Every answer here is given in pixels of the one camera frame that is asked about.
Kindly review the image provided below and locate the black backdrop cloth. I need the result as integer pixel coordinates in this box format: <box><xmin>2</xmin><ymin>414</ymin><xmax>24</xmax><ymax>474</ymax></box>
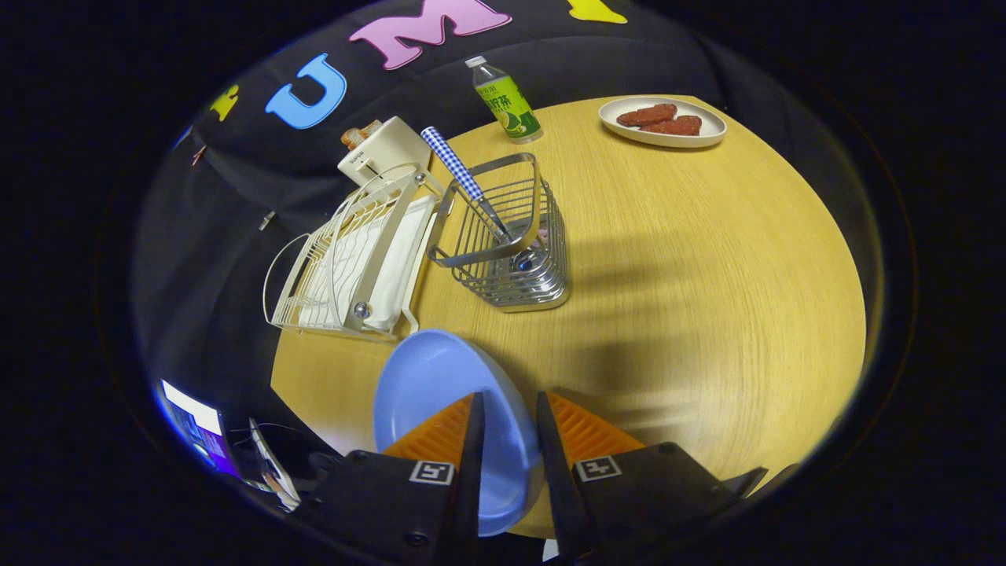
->
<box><xmin>130</xmin><ymin>0</ymin><xmax>795</xmax><ymax>457</ymax></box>

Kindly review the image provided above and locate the silver wire basket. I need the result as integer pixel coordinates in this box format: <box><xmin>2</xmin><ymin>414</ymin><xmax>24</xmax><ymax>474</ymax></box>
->
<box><xmin>427</xmin><ymin>153</ymin><xmax>571</xmax><ymax>314</ymax></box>

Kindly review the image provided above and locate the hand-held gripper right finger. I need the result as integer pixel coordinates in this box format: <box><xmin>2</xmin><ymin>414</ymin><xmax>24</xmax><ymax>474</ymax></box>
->
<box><xmin>536</xmin><ymin>391</ymin><xmax>767</xmax><ymax>563</ymax></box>

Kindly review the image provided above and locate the white toaster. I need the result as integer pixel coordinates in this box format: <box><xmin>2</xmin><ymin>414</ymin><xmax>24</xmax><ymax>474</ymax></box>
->
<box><xmin>338</xmin><ymin>116</ymin><xmax>432</xmax><ymax>189</ymax></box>

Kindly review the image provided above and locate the white flat object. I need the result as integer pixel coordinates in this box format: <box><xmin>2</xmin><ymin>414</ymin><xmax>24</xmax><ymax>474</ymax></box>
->
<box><xmin>248</xmin><ymin>417</ymin><xmax>302</xmax><ymax>510</ymax></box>

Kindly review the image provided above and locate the green label drink bottle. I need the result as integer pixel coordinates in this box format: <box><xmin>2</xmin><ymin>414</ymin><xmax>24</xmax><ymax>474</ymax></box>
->
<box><xmin>465</xmin><ymin>55</ymin><xmax>543</xmax><ymax>145</ymax></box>

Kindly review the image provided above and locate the checkered handle spoon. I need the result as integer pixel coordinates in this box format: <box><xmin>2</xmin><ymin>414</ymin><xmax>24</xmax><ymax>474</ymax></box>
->
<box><xmin>420</xmin><ymin>126</ymin><xmax>543</xmax><ymax>272</ymax></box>

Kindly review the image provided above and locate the reddish brown food piece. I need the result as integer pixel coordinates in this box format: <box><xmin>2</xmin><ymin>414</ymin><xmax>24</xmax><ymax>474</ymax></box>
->
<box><xmin>641</xmin><ymin>116</ymin><xmax>703</xmax><ymax>137</ymax></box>
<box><xmin>616</xmin><ymin>104</ymin><xmax>678</xmax><ymax>128</ymax></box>

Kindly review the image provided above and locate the lit computer screen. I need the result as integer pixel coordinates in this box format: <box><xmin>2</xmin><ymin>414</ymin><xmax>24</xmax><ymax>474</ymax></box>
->
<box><xmin>157</xmin><ymin>379</ymin><xmax>237</xmax><ymax>476</ymax></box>

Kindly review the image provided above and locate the light blue plate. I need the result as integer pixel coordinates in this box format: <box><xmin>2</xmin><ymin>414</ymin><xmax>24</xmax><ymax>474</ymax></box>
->
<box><xmin>372</xmin><ymin>329</ymin><xmax>543</xmax><ymax>538</ymax></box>

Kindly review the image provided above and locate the white oval dish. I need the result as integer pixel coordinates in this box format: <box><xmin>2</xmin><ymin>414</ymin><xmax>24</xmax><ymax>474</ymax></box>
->
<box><xmin>598</xmin><ymin>96</ymin><xmax>728</xmax><ymax>149</ymax></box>

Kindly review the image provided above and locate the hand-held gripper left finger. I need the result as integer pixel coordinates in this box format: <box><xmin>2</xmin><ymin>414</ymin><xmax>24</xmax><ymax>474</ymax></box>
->
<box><xmin>303</xmin><ymin>391</ymin><xmax>486</xmax><ymax>563</ymax></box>

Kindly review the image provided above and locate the white wire dish rack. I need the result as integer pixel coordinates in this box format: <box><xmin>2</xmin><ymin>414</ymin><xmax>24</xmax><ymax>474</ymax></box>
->
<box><xmin>263</xmin><ymin>163</ymin><xmax>441</xmax><ymax>343</ymax></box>

